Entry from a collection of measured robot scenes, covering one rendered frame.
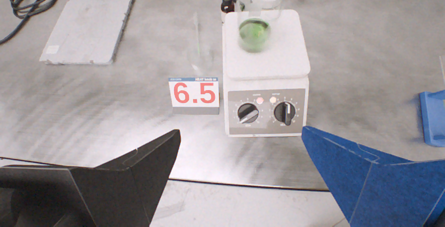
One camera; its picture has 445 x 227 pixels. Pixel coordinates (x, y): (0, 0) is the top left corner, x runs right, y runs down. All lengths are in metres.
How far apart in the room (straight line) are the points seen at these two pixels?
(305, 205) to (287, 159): 0.07
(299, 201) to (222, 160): 0.14
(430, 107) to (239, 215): 0.40
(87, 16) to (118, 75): 0.21
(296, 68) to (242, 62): 0.08
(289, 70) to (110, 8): 0.46
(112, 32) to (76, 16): 0.13
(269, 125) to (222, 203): 0.15
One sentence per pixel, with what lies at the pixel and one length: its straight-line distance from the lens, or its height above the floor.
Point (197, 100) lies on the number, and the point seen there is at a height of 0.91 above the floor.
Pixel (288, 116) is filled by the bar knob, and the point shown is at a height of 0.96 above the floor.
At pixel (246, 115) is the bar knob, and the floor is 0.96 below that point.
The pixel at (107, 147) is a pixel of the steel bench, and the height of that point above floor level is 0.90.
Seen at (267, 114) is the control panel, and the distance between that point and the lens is 0.25.
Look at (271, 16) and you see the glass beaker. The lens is 0.24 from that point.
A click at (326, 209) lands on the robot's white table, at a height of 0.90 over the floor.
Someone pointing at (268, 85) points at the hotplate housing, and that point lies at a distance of 0.24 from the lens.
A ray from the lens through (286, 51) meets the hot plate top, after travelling 0.25.
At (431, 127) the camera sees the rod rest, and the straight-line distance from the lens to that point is 0.45.
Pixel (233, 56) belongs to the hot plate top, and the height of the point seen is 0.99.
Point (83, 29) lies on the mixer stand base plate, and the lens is 0.54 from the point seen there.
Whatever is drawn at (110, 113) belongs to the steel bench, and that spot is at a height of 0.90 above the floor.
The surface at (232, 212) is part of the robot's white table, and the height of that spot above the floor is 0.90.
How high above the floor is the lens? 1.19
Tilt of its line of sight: 73 degrees down
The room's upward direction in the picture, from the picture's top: 12 degrees counter-clockwise
